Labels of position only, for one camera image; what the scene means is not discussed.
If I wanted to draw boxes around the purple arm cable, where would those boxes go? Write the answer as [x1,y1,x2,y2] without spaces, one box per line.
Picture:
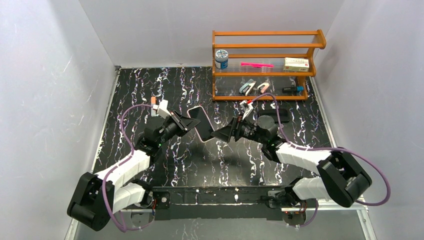
[101,103,157,233]
[250,93,392,228]

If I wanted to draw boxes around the pink pen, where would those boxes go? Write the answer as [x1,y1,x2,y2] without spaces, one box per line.
[240,62,274,68]

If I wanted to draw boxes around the black blue marker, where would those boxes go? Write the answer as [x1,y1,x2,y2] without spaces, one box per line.
[282,86,304,93]

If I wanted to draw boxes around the blue white round jar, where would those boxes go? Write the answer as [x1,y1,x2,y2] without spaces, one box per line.
[214,49,229,69]

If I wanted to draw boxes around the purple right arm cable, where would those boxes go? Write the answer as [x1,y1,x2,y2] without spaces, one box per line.
[250,93,392,228]

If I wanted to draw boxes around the orange wooden shelf rack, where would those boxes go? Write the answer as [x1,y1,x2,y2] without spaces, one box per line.
[212,29,327,101]

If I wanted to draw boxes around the black base bar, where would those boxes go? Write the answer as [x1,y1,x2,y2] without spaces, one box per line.
[152,186,284,221]

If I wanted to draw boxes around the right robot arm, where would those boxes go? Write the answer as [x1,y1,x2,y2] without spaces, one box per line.
[211,115,372,208]

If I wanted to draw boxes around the orange grey eraser block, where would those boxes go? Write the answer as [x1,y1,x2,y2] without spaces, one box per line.
[150,96,157,105]

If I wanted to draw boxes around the black smartphone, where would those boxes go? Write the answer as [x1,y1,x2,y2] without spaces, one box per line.
[189,108,215,141]

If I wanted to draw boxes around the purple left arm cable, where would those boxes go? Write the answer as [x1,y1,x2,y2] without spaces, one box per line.
[101,103,157,233]

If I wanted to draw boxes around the aluminium frame rail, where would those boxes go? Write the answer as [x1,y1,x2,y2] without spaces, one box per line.
[309,195,369,213]

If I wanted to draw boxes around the pink white clip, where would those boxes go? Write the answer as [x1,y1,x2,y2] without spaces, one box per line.
[257,82,270,94]

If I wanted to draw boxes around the teal white stapler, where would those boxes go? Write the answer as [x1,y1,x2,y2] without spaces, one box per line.
[238,79,256,96]

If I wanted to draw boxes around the white red small box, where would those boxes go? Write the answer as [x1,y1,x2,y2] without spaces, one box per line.
[283,57,310,72]

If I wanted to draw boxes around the pink phone case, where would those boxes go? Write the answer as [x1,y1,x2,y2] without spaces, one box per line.
[186,106,216,144]

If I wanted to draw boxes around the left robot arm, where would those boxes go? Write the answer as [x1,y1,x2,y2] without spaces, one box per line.
[66,111,201,232]

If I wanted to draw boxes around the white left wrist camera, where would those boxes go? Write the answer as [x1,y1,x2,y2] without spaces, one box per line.
[150,99,171,119]

